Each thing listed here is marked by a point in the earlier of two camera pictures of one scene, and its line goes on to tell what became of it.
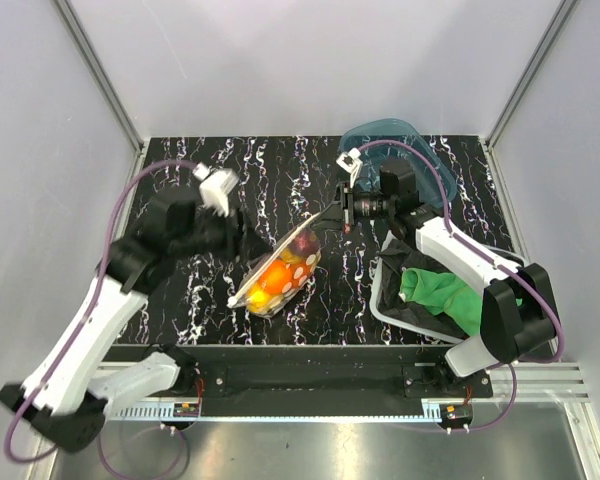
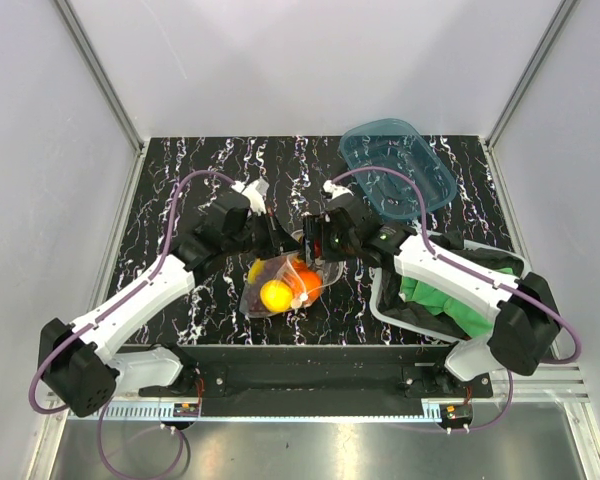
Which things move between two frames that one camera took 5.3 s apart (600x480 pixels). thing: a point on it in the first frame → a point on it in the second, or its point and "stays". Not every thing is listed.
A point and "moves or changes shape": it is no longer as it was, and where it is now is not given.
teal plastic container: x=379 y=140 stays
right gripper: x=340 y=216 → x=317 y=227
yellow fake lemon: x=257 y=298 → x=276 y=295
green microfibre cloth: x=445 y=295 stays
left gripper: x=244 y=242 → x=279 y=239
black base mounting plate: x=319 y=380 stays
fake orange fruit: x=276 y=277 → x=310 y=284
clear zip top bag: x=275 y=279 moves or changes shape
